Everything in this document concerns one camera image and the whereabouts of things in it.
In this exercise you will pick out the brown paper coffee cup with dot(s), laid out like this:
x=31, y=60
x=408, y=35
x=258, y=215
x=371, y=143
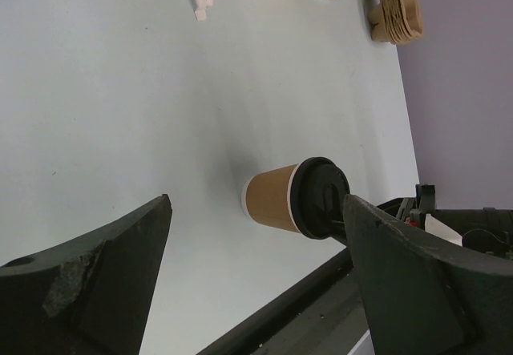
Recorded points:
x=266, y=198

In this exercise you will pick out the black plastic cup lid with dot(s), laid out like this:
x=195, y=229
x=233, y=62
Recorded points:
x=316, y=199

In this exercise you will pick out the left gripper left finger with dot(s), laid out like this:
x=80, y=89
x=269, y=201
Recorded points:
x=89, y=295

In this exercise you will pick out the brown pulp cup carriers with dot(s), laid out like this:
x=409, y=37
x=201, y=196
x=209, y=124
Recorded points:
x=396, y=21

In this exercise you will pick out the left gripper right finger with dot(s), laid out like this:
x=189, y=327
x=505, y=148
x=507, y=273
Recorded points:
x=423, y=294

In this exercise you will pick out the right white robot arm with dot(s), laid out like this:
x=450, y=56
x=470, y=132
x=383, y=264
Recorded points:
x=486, y=230

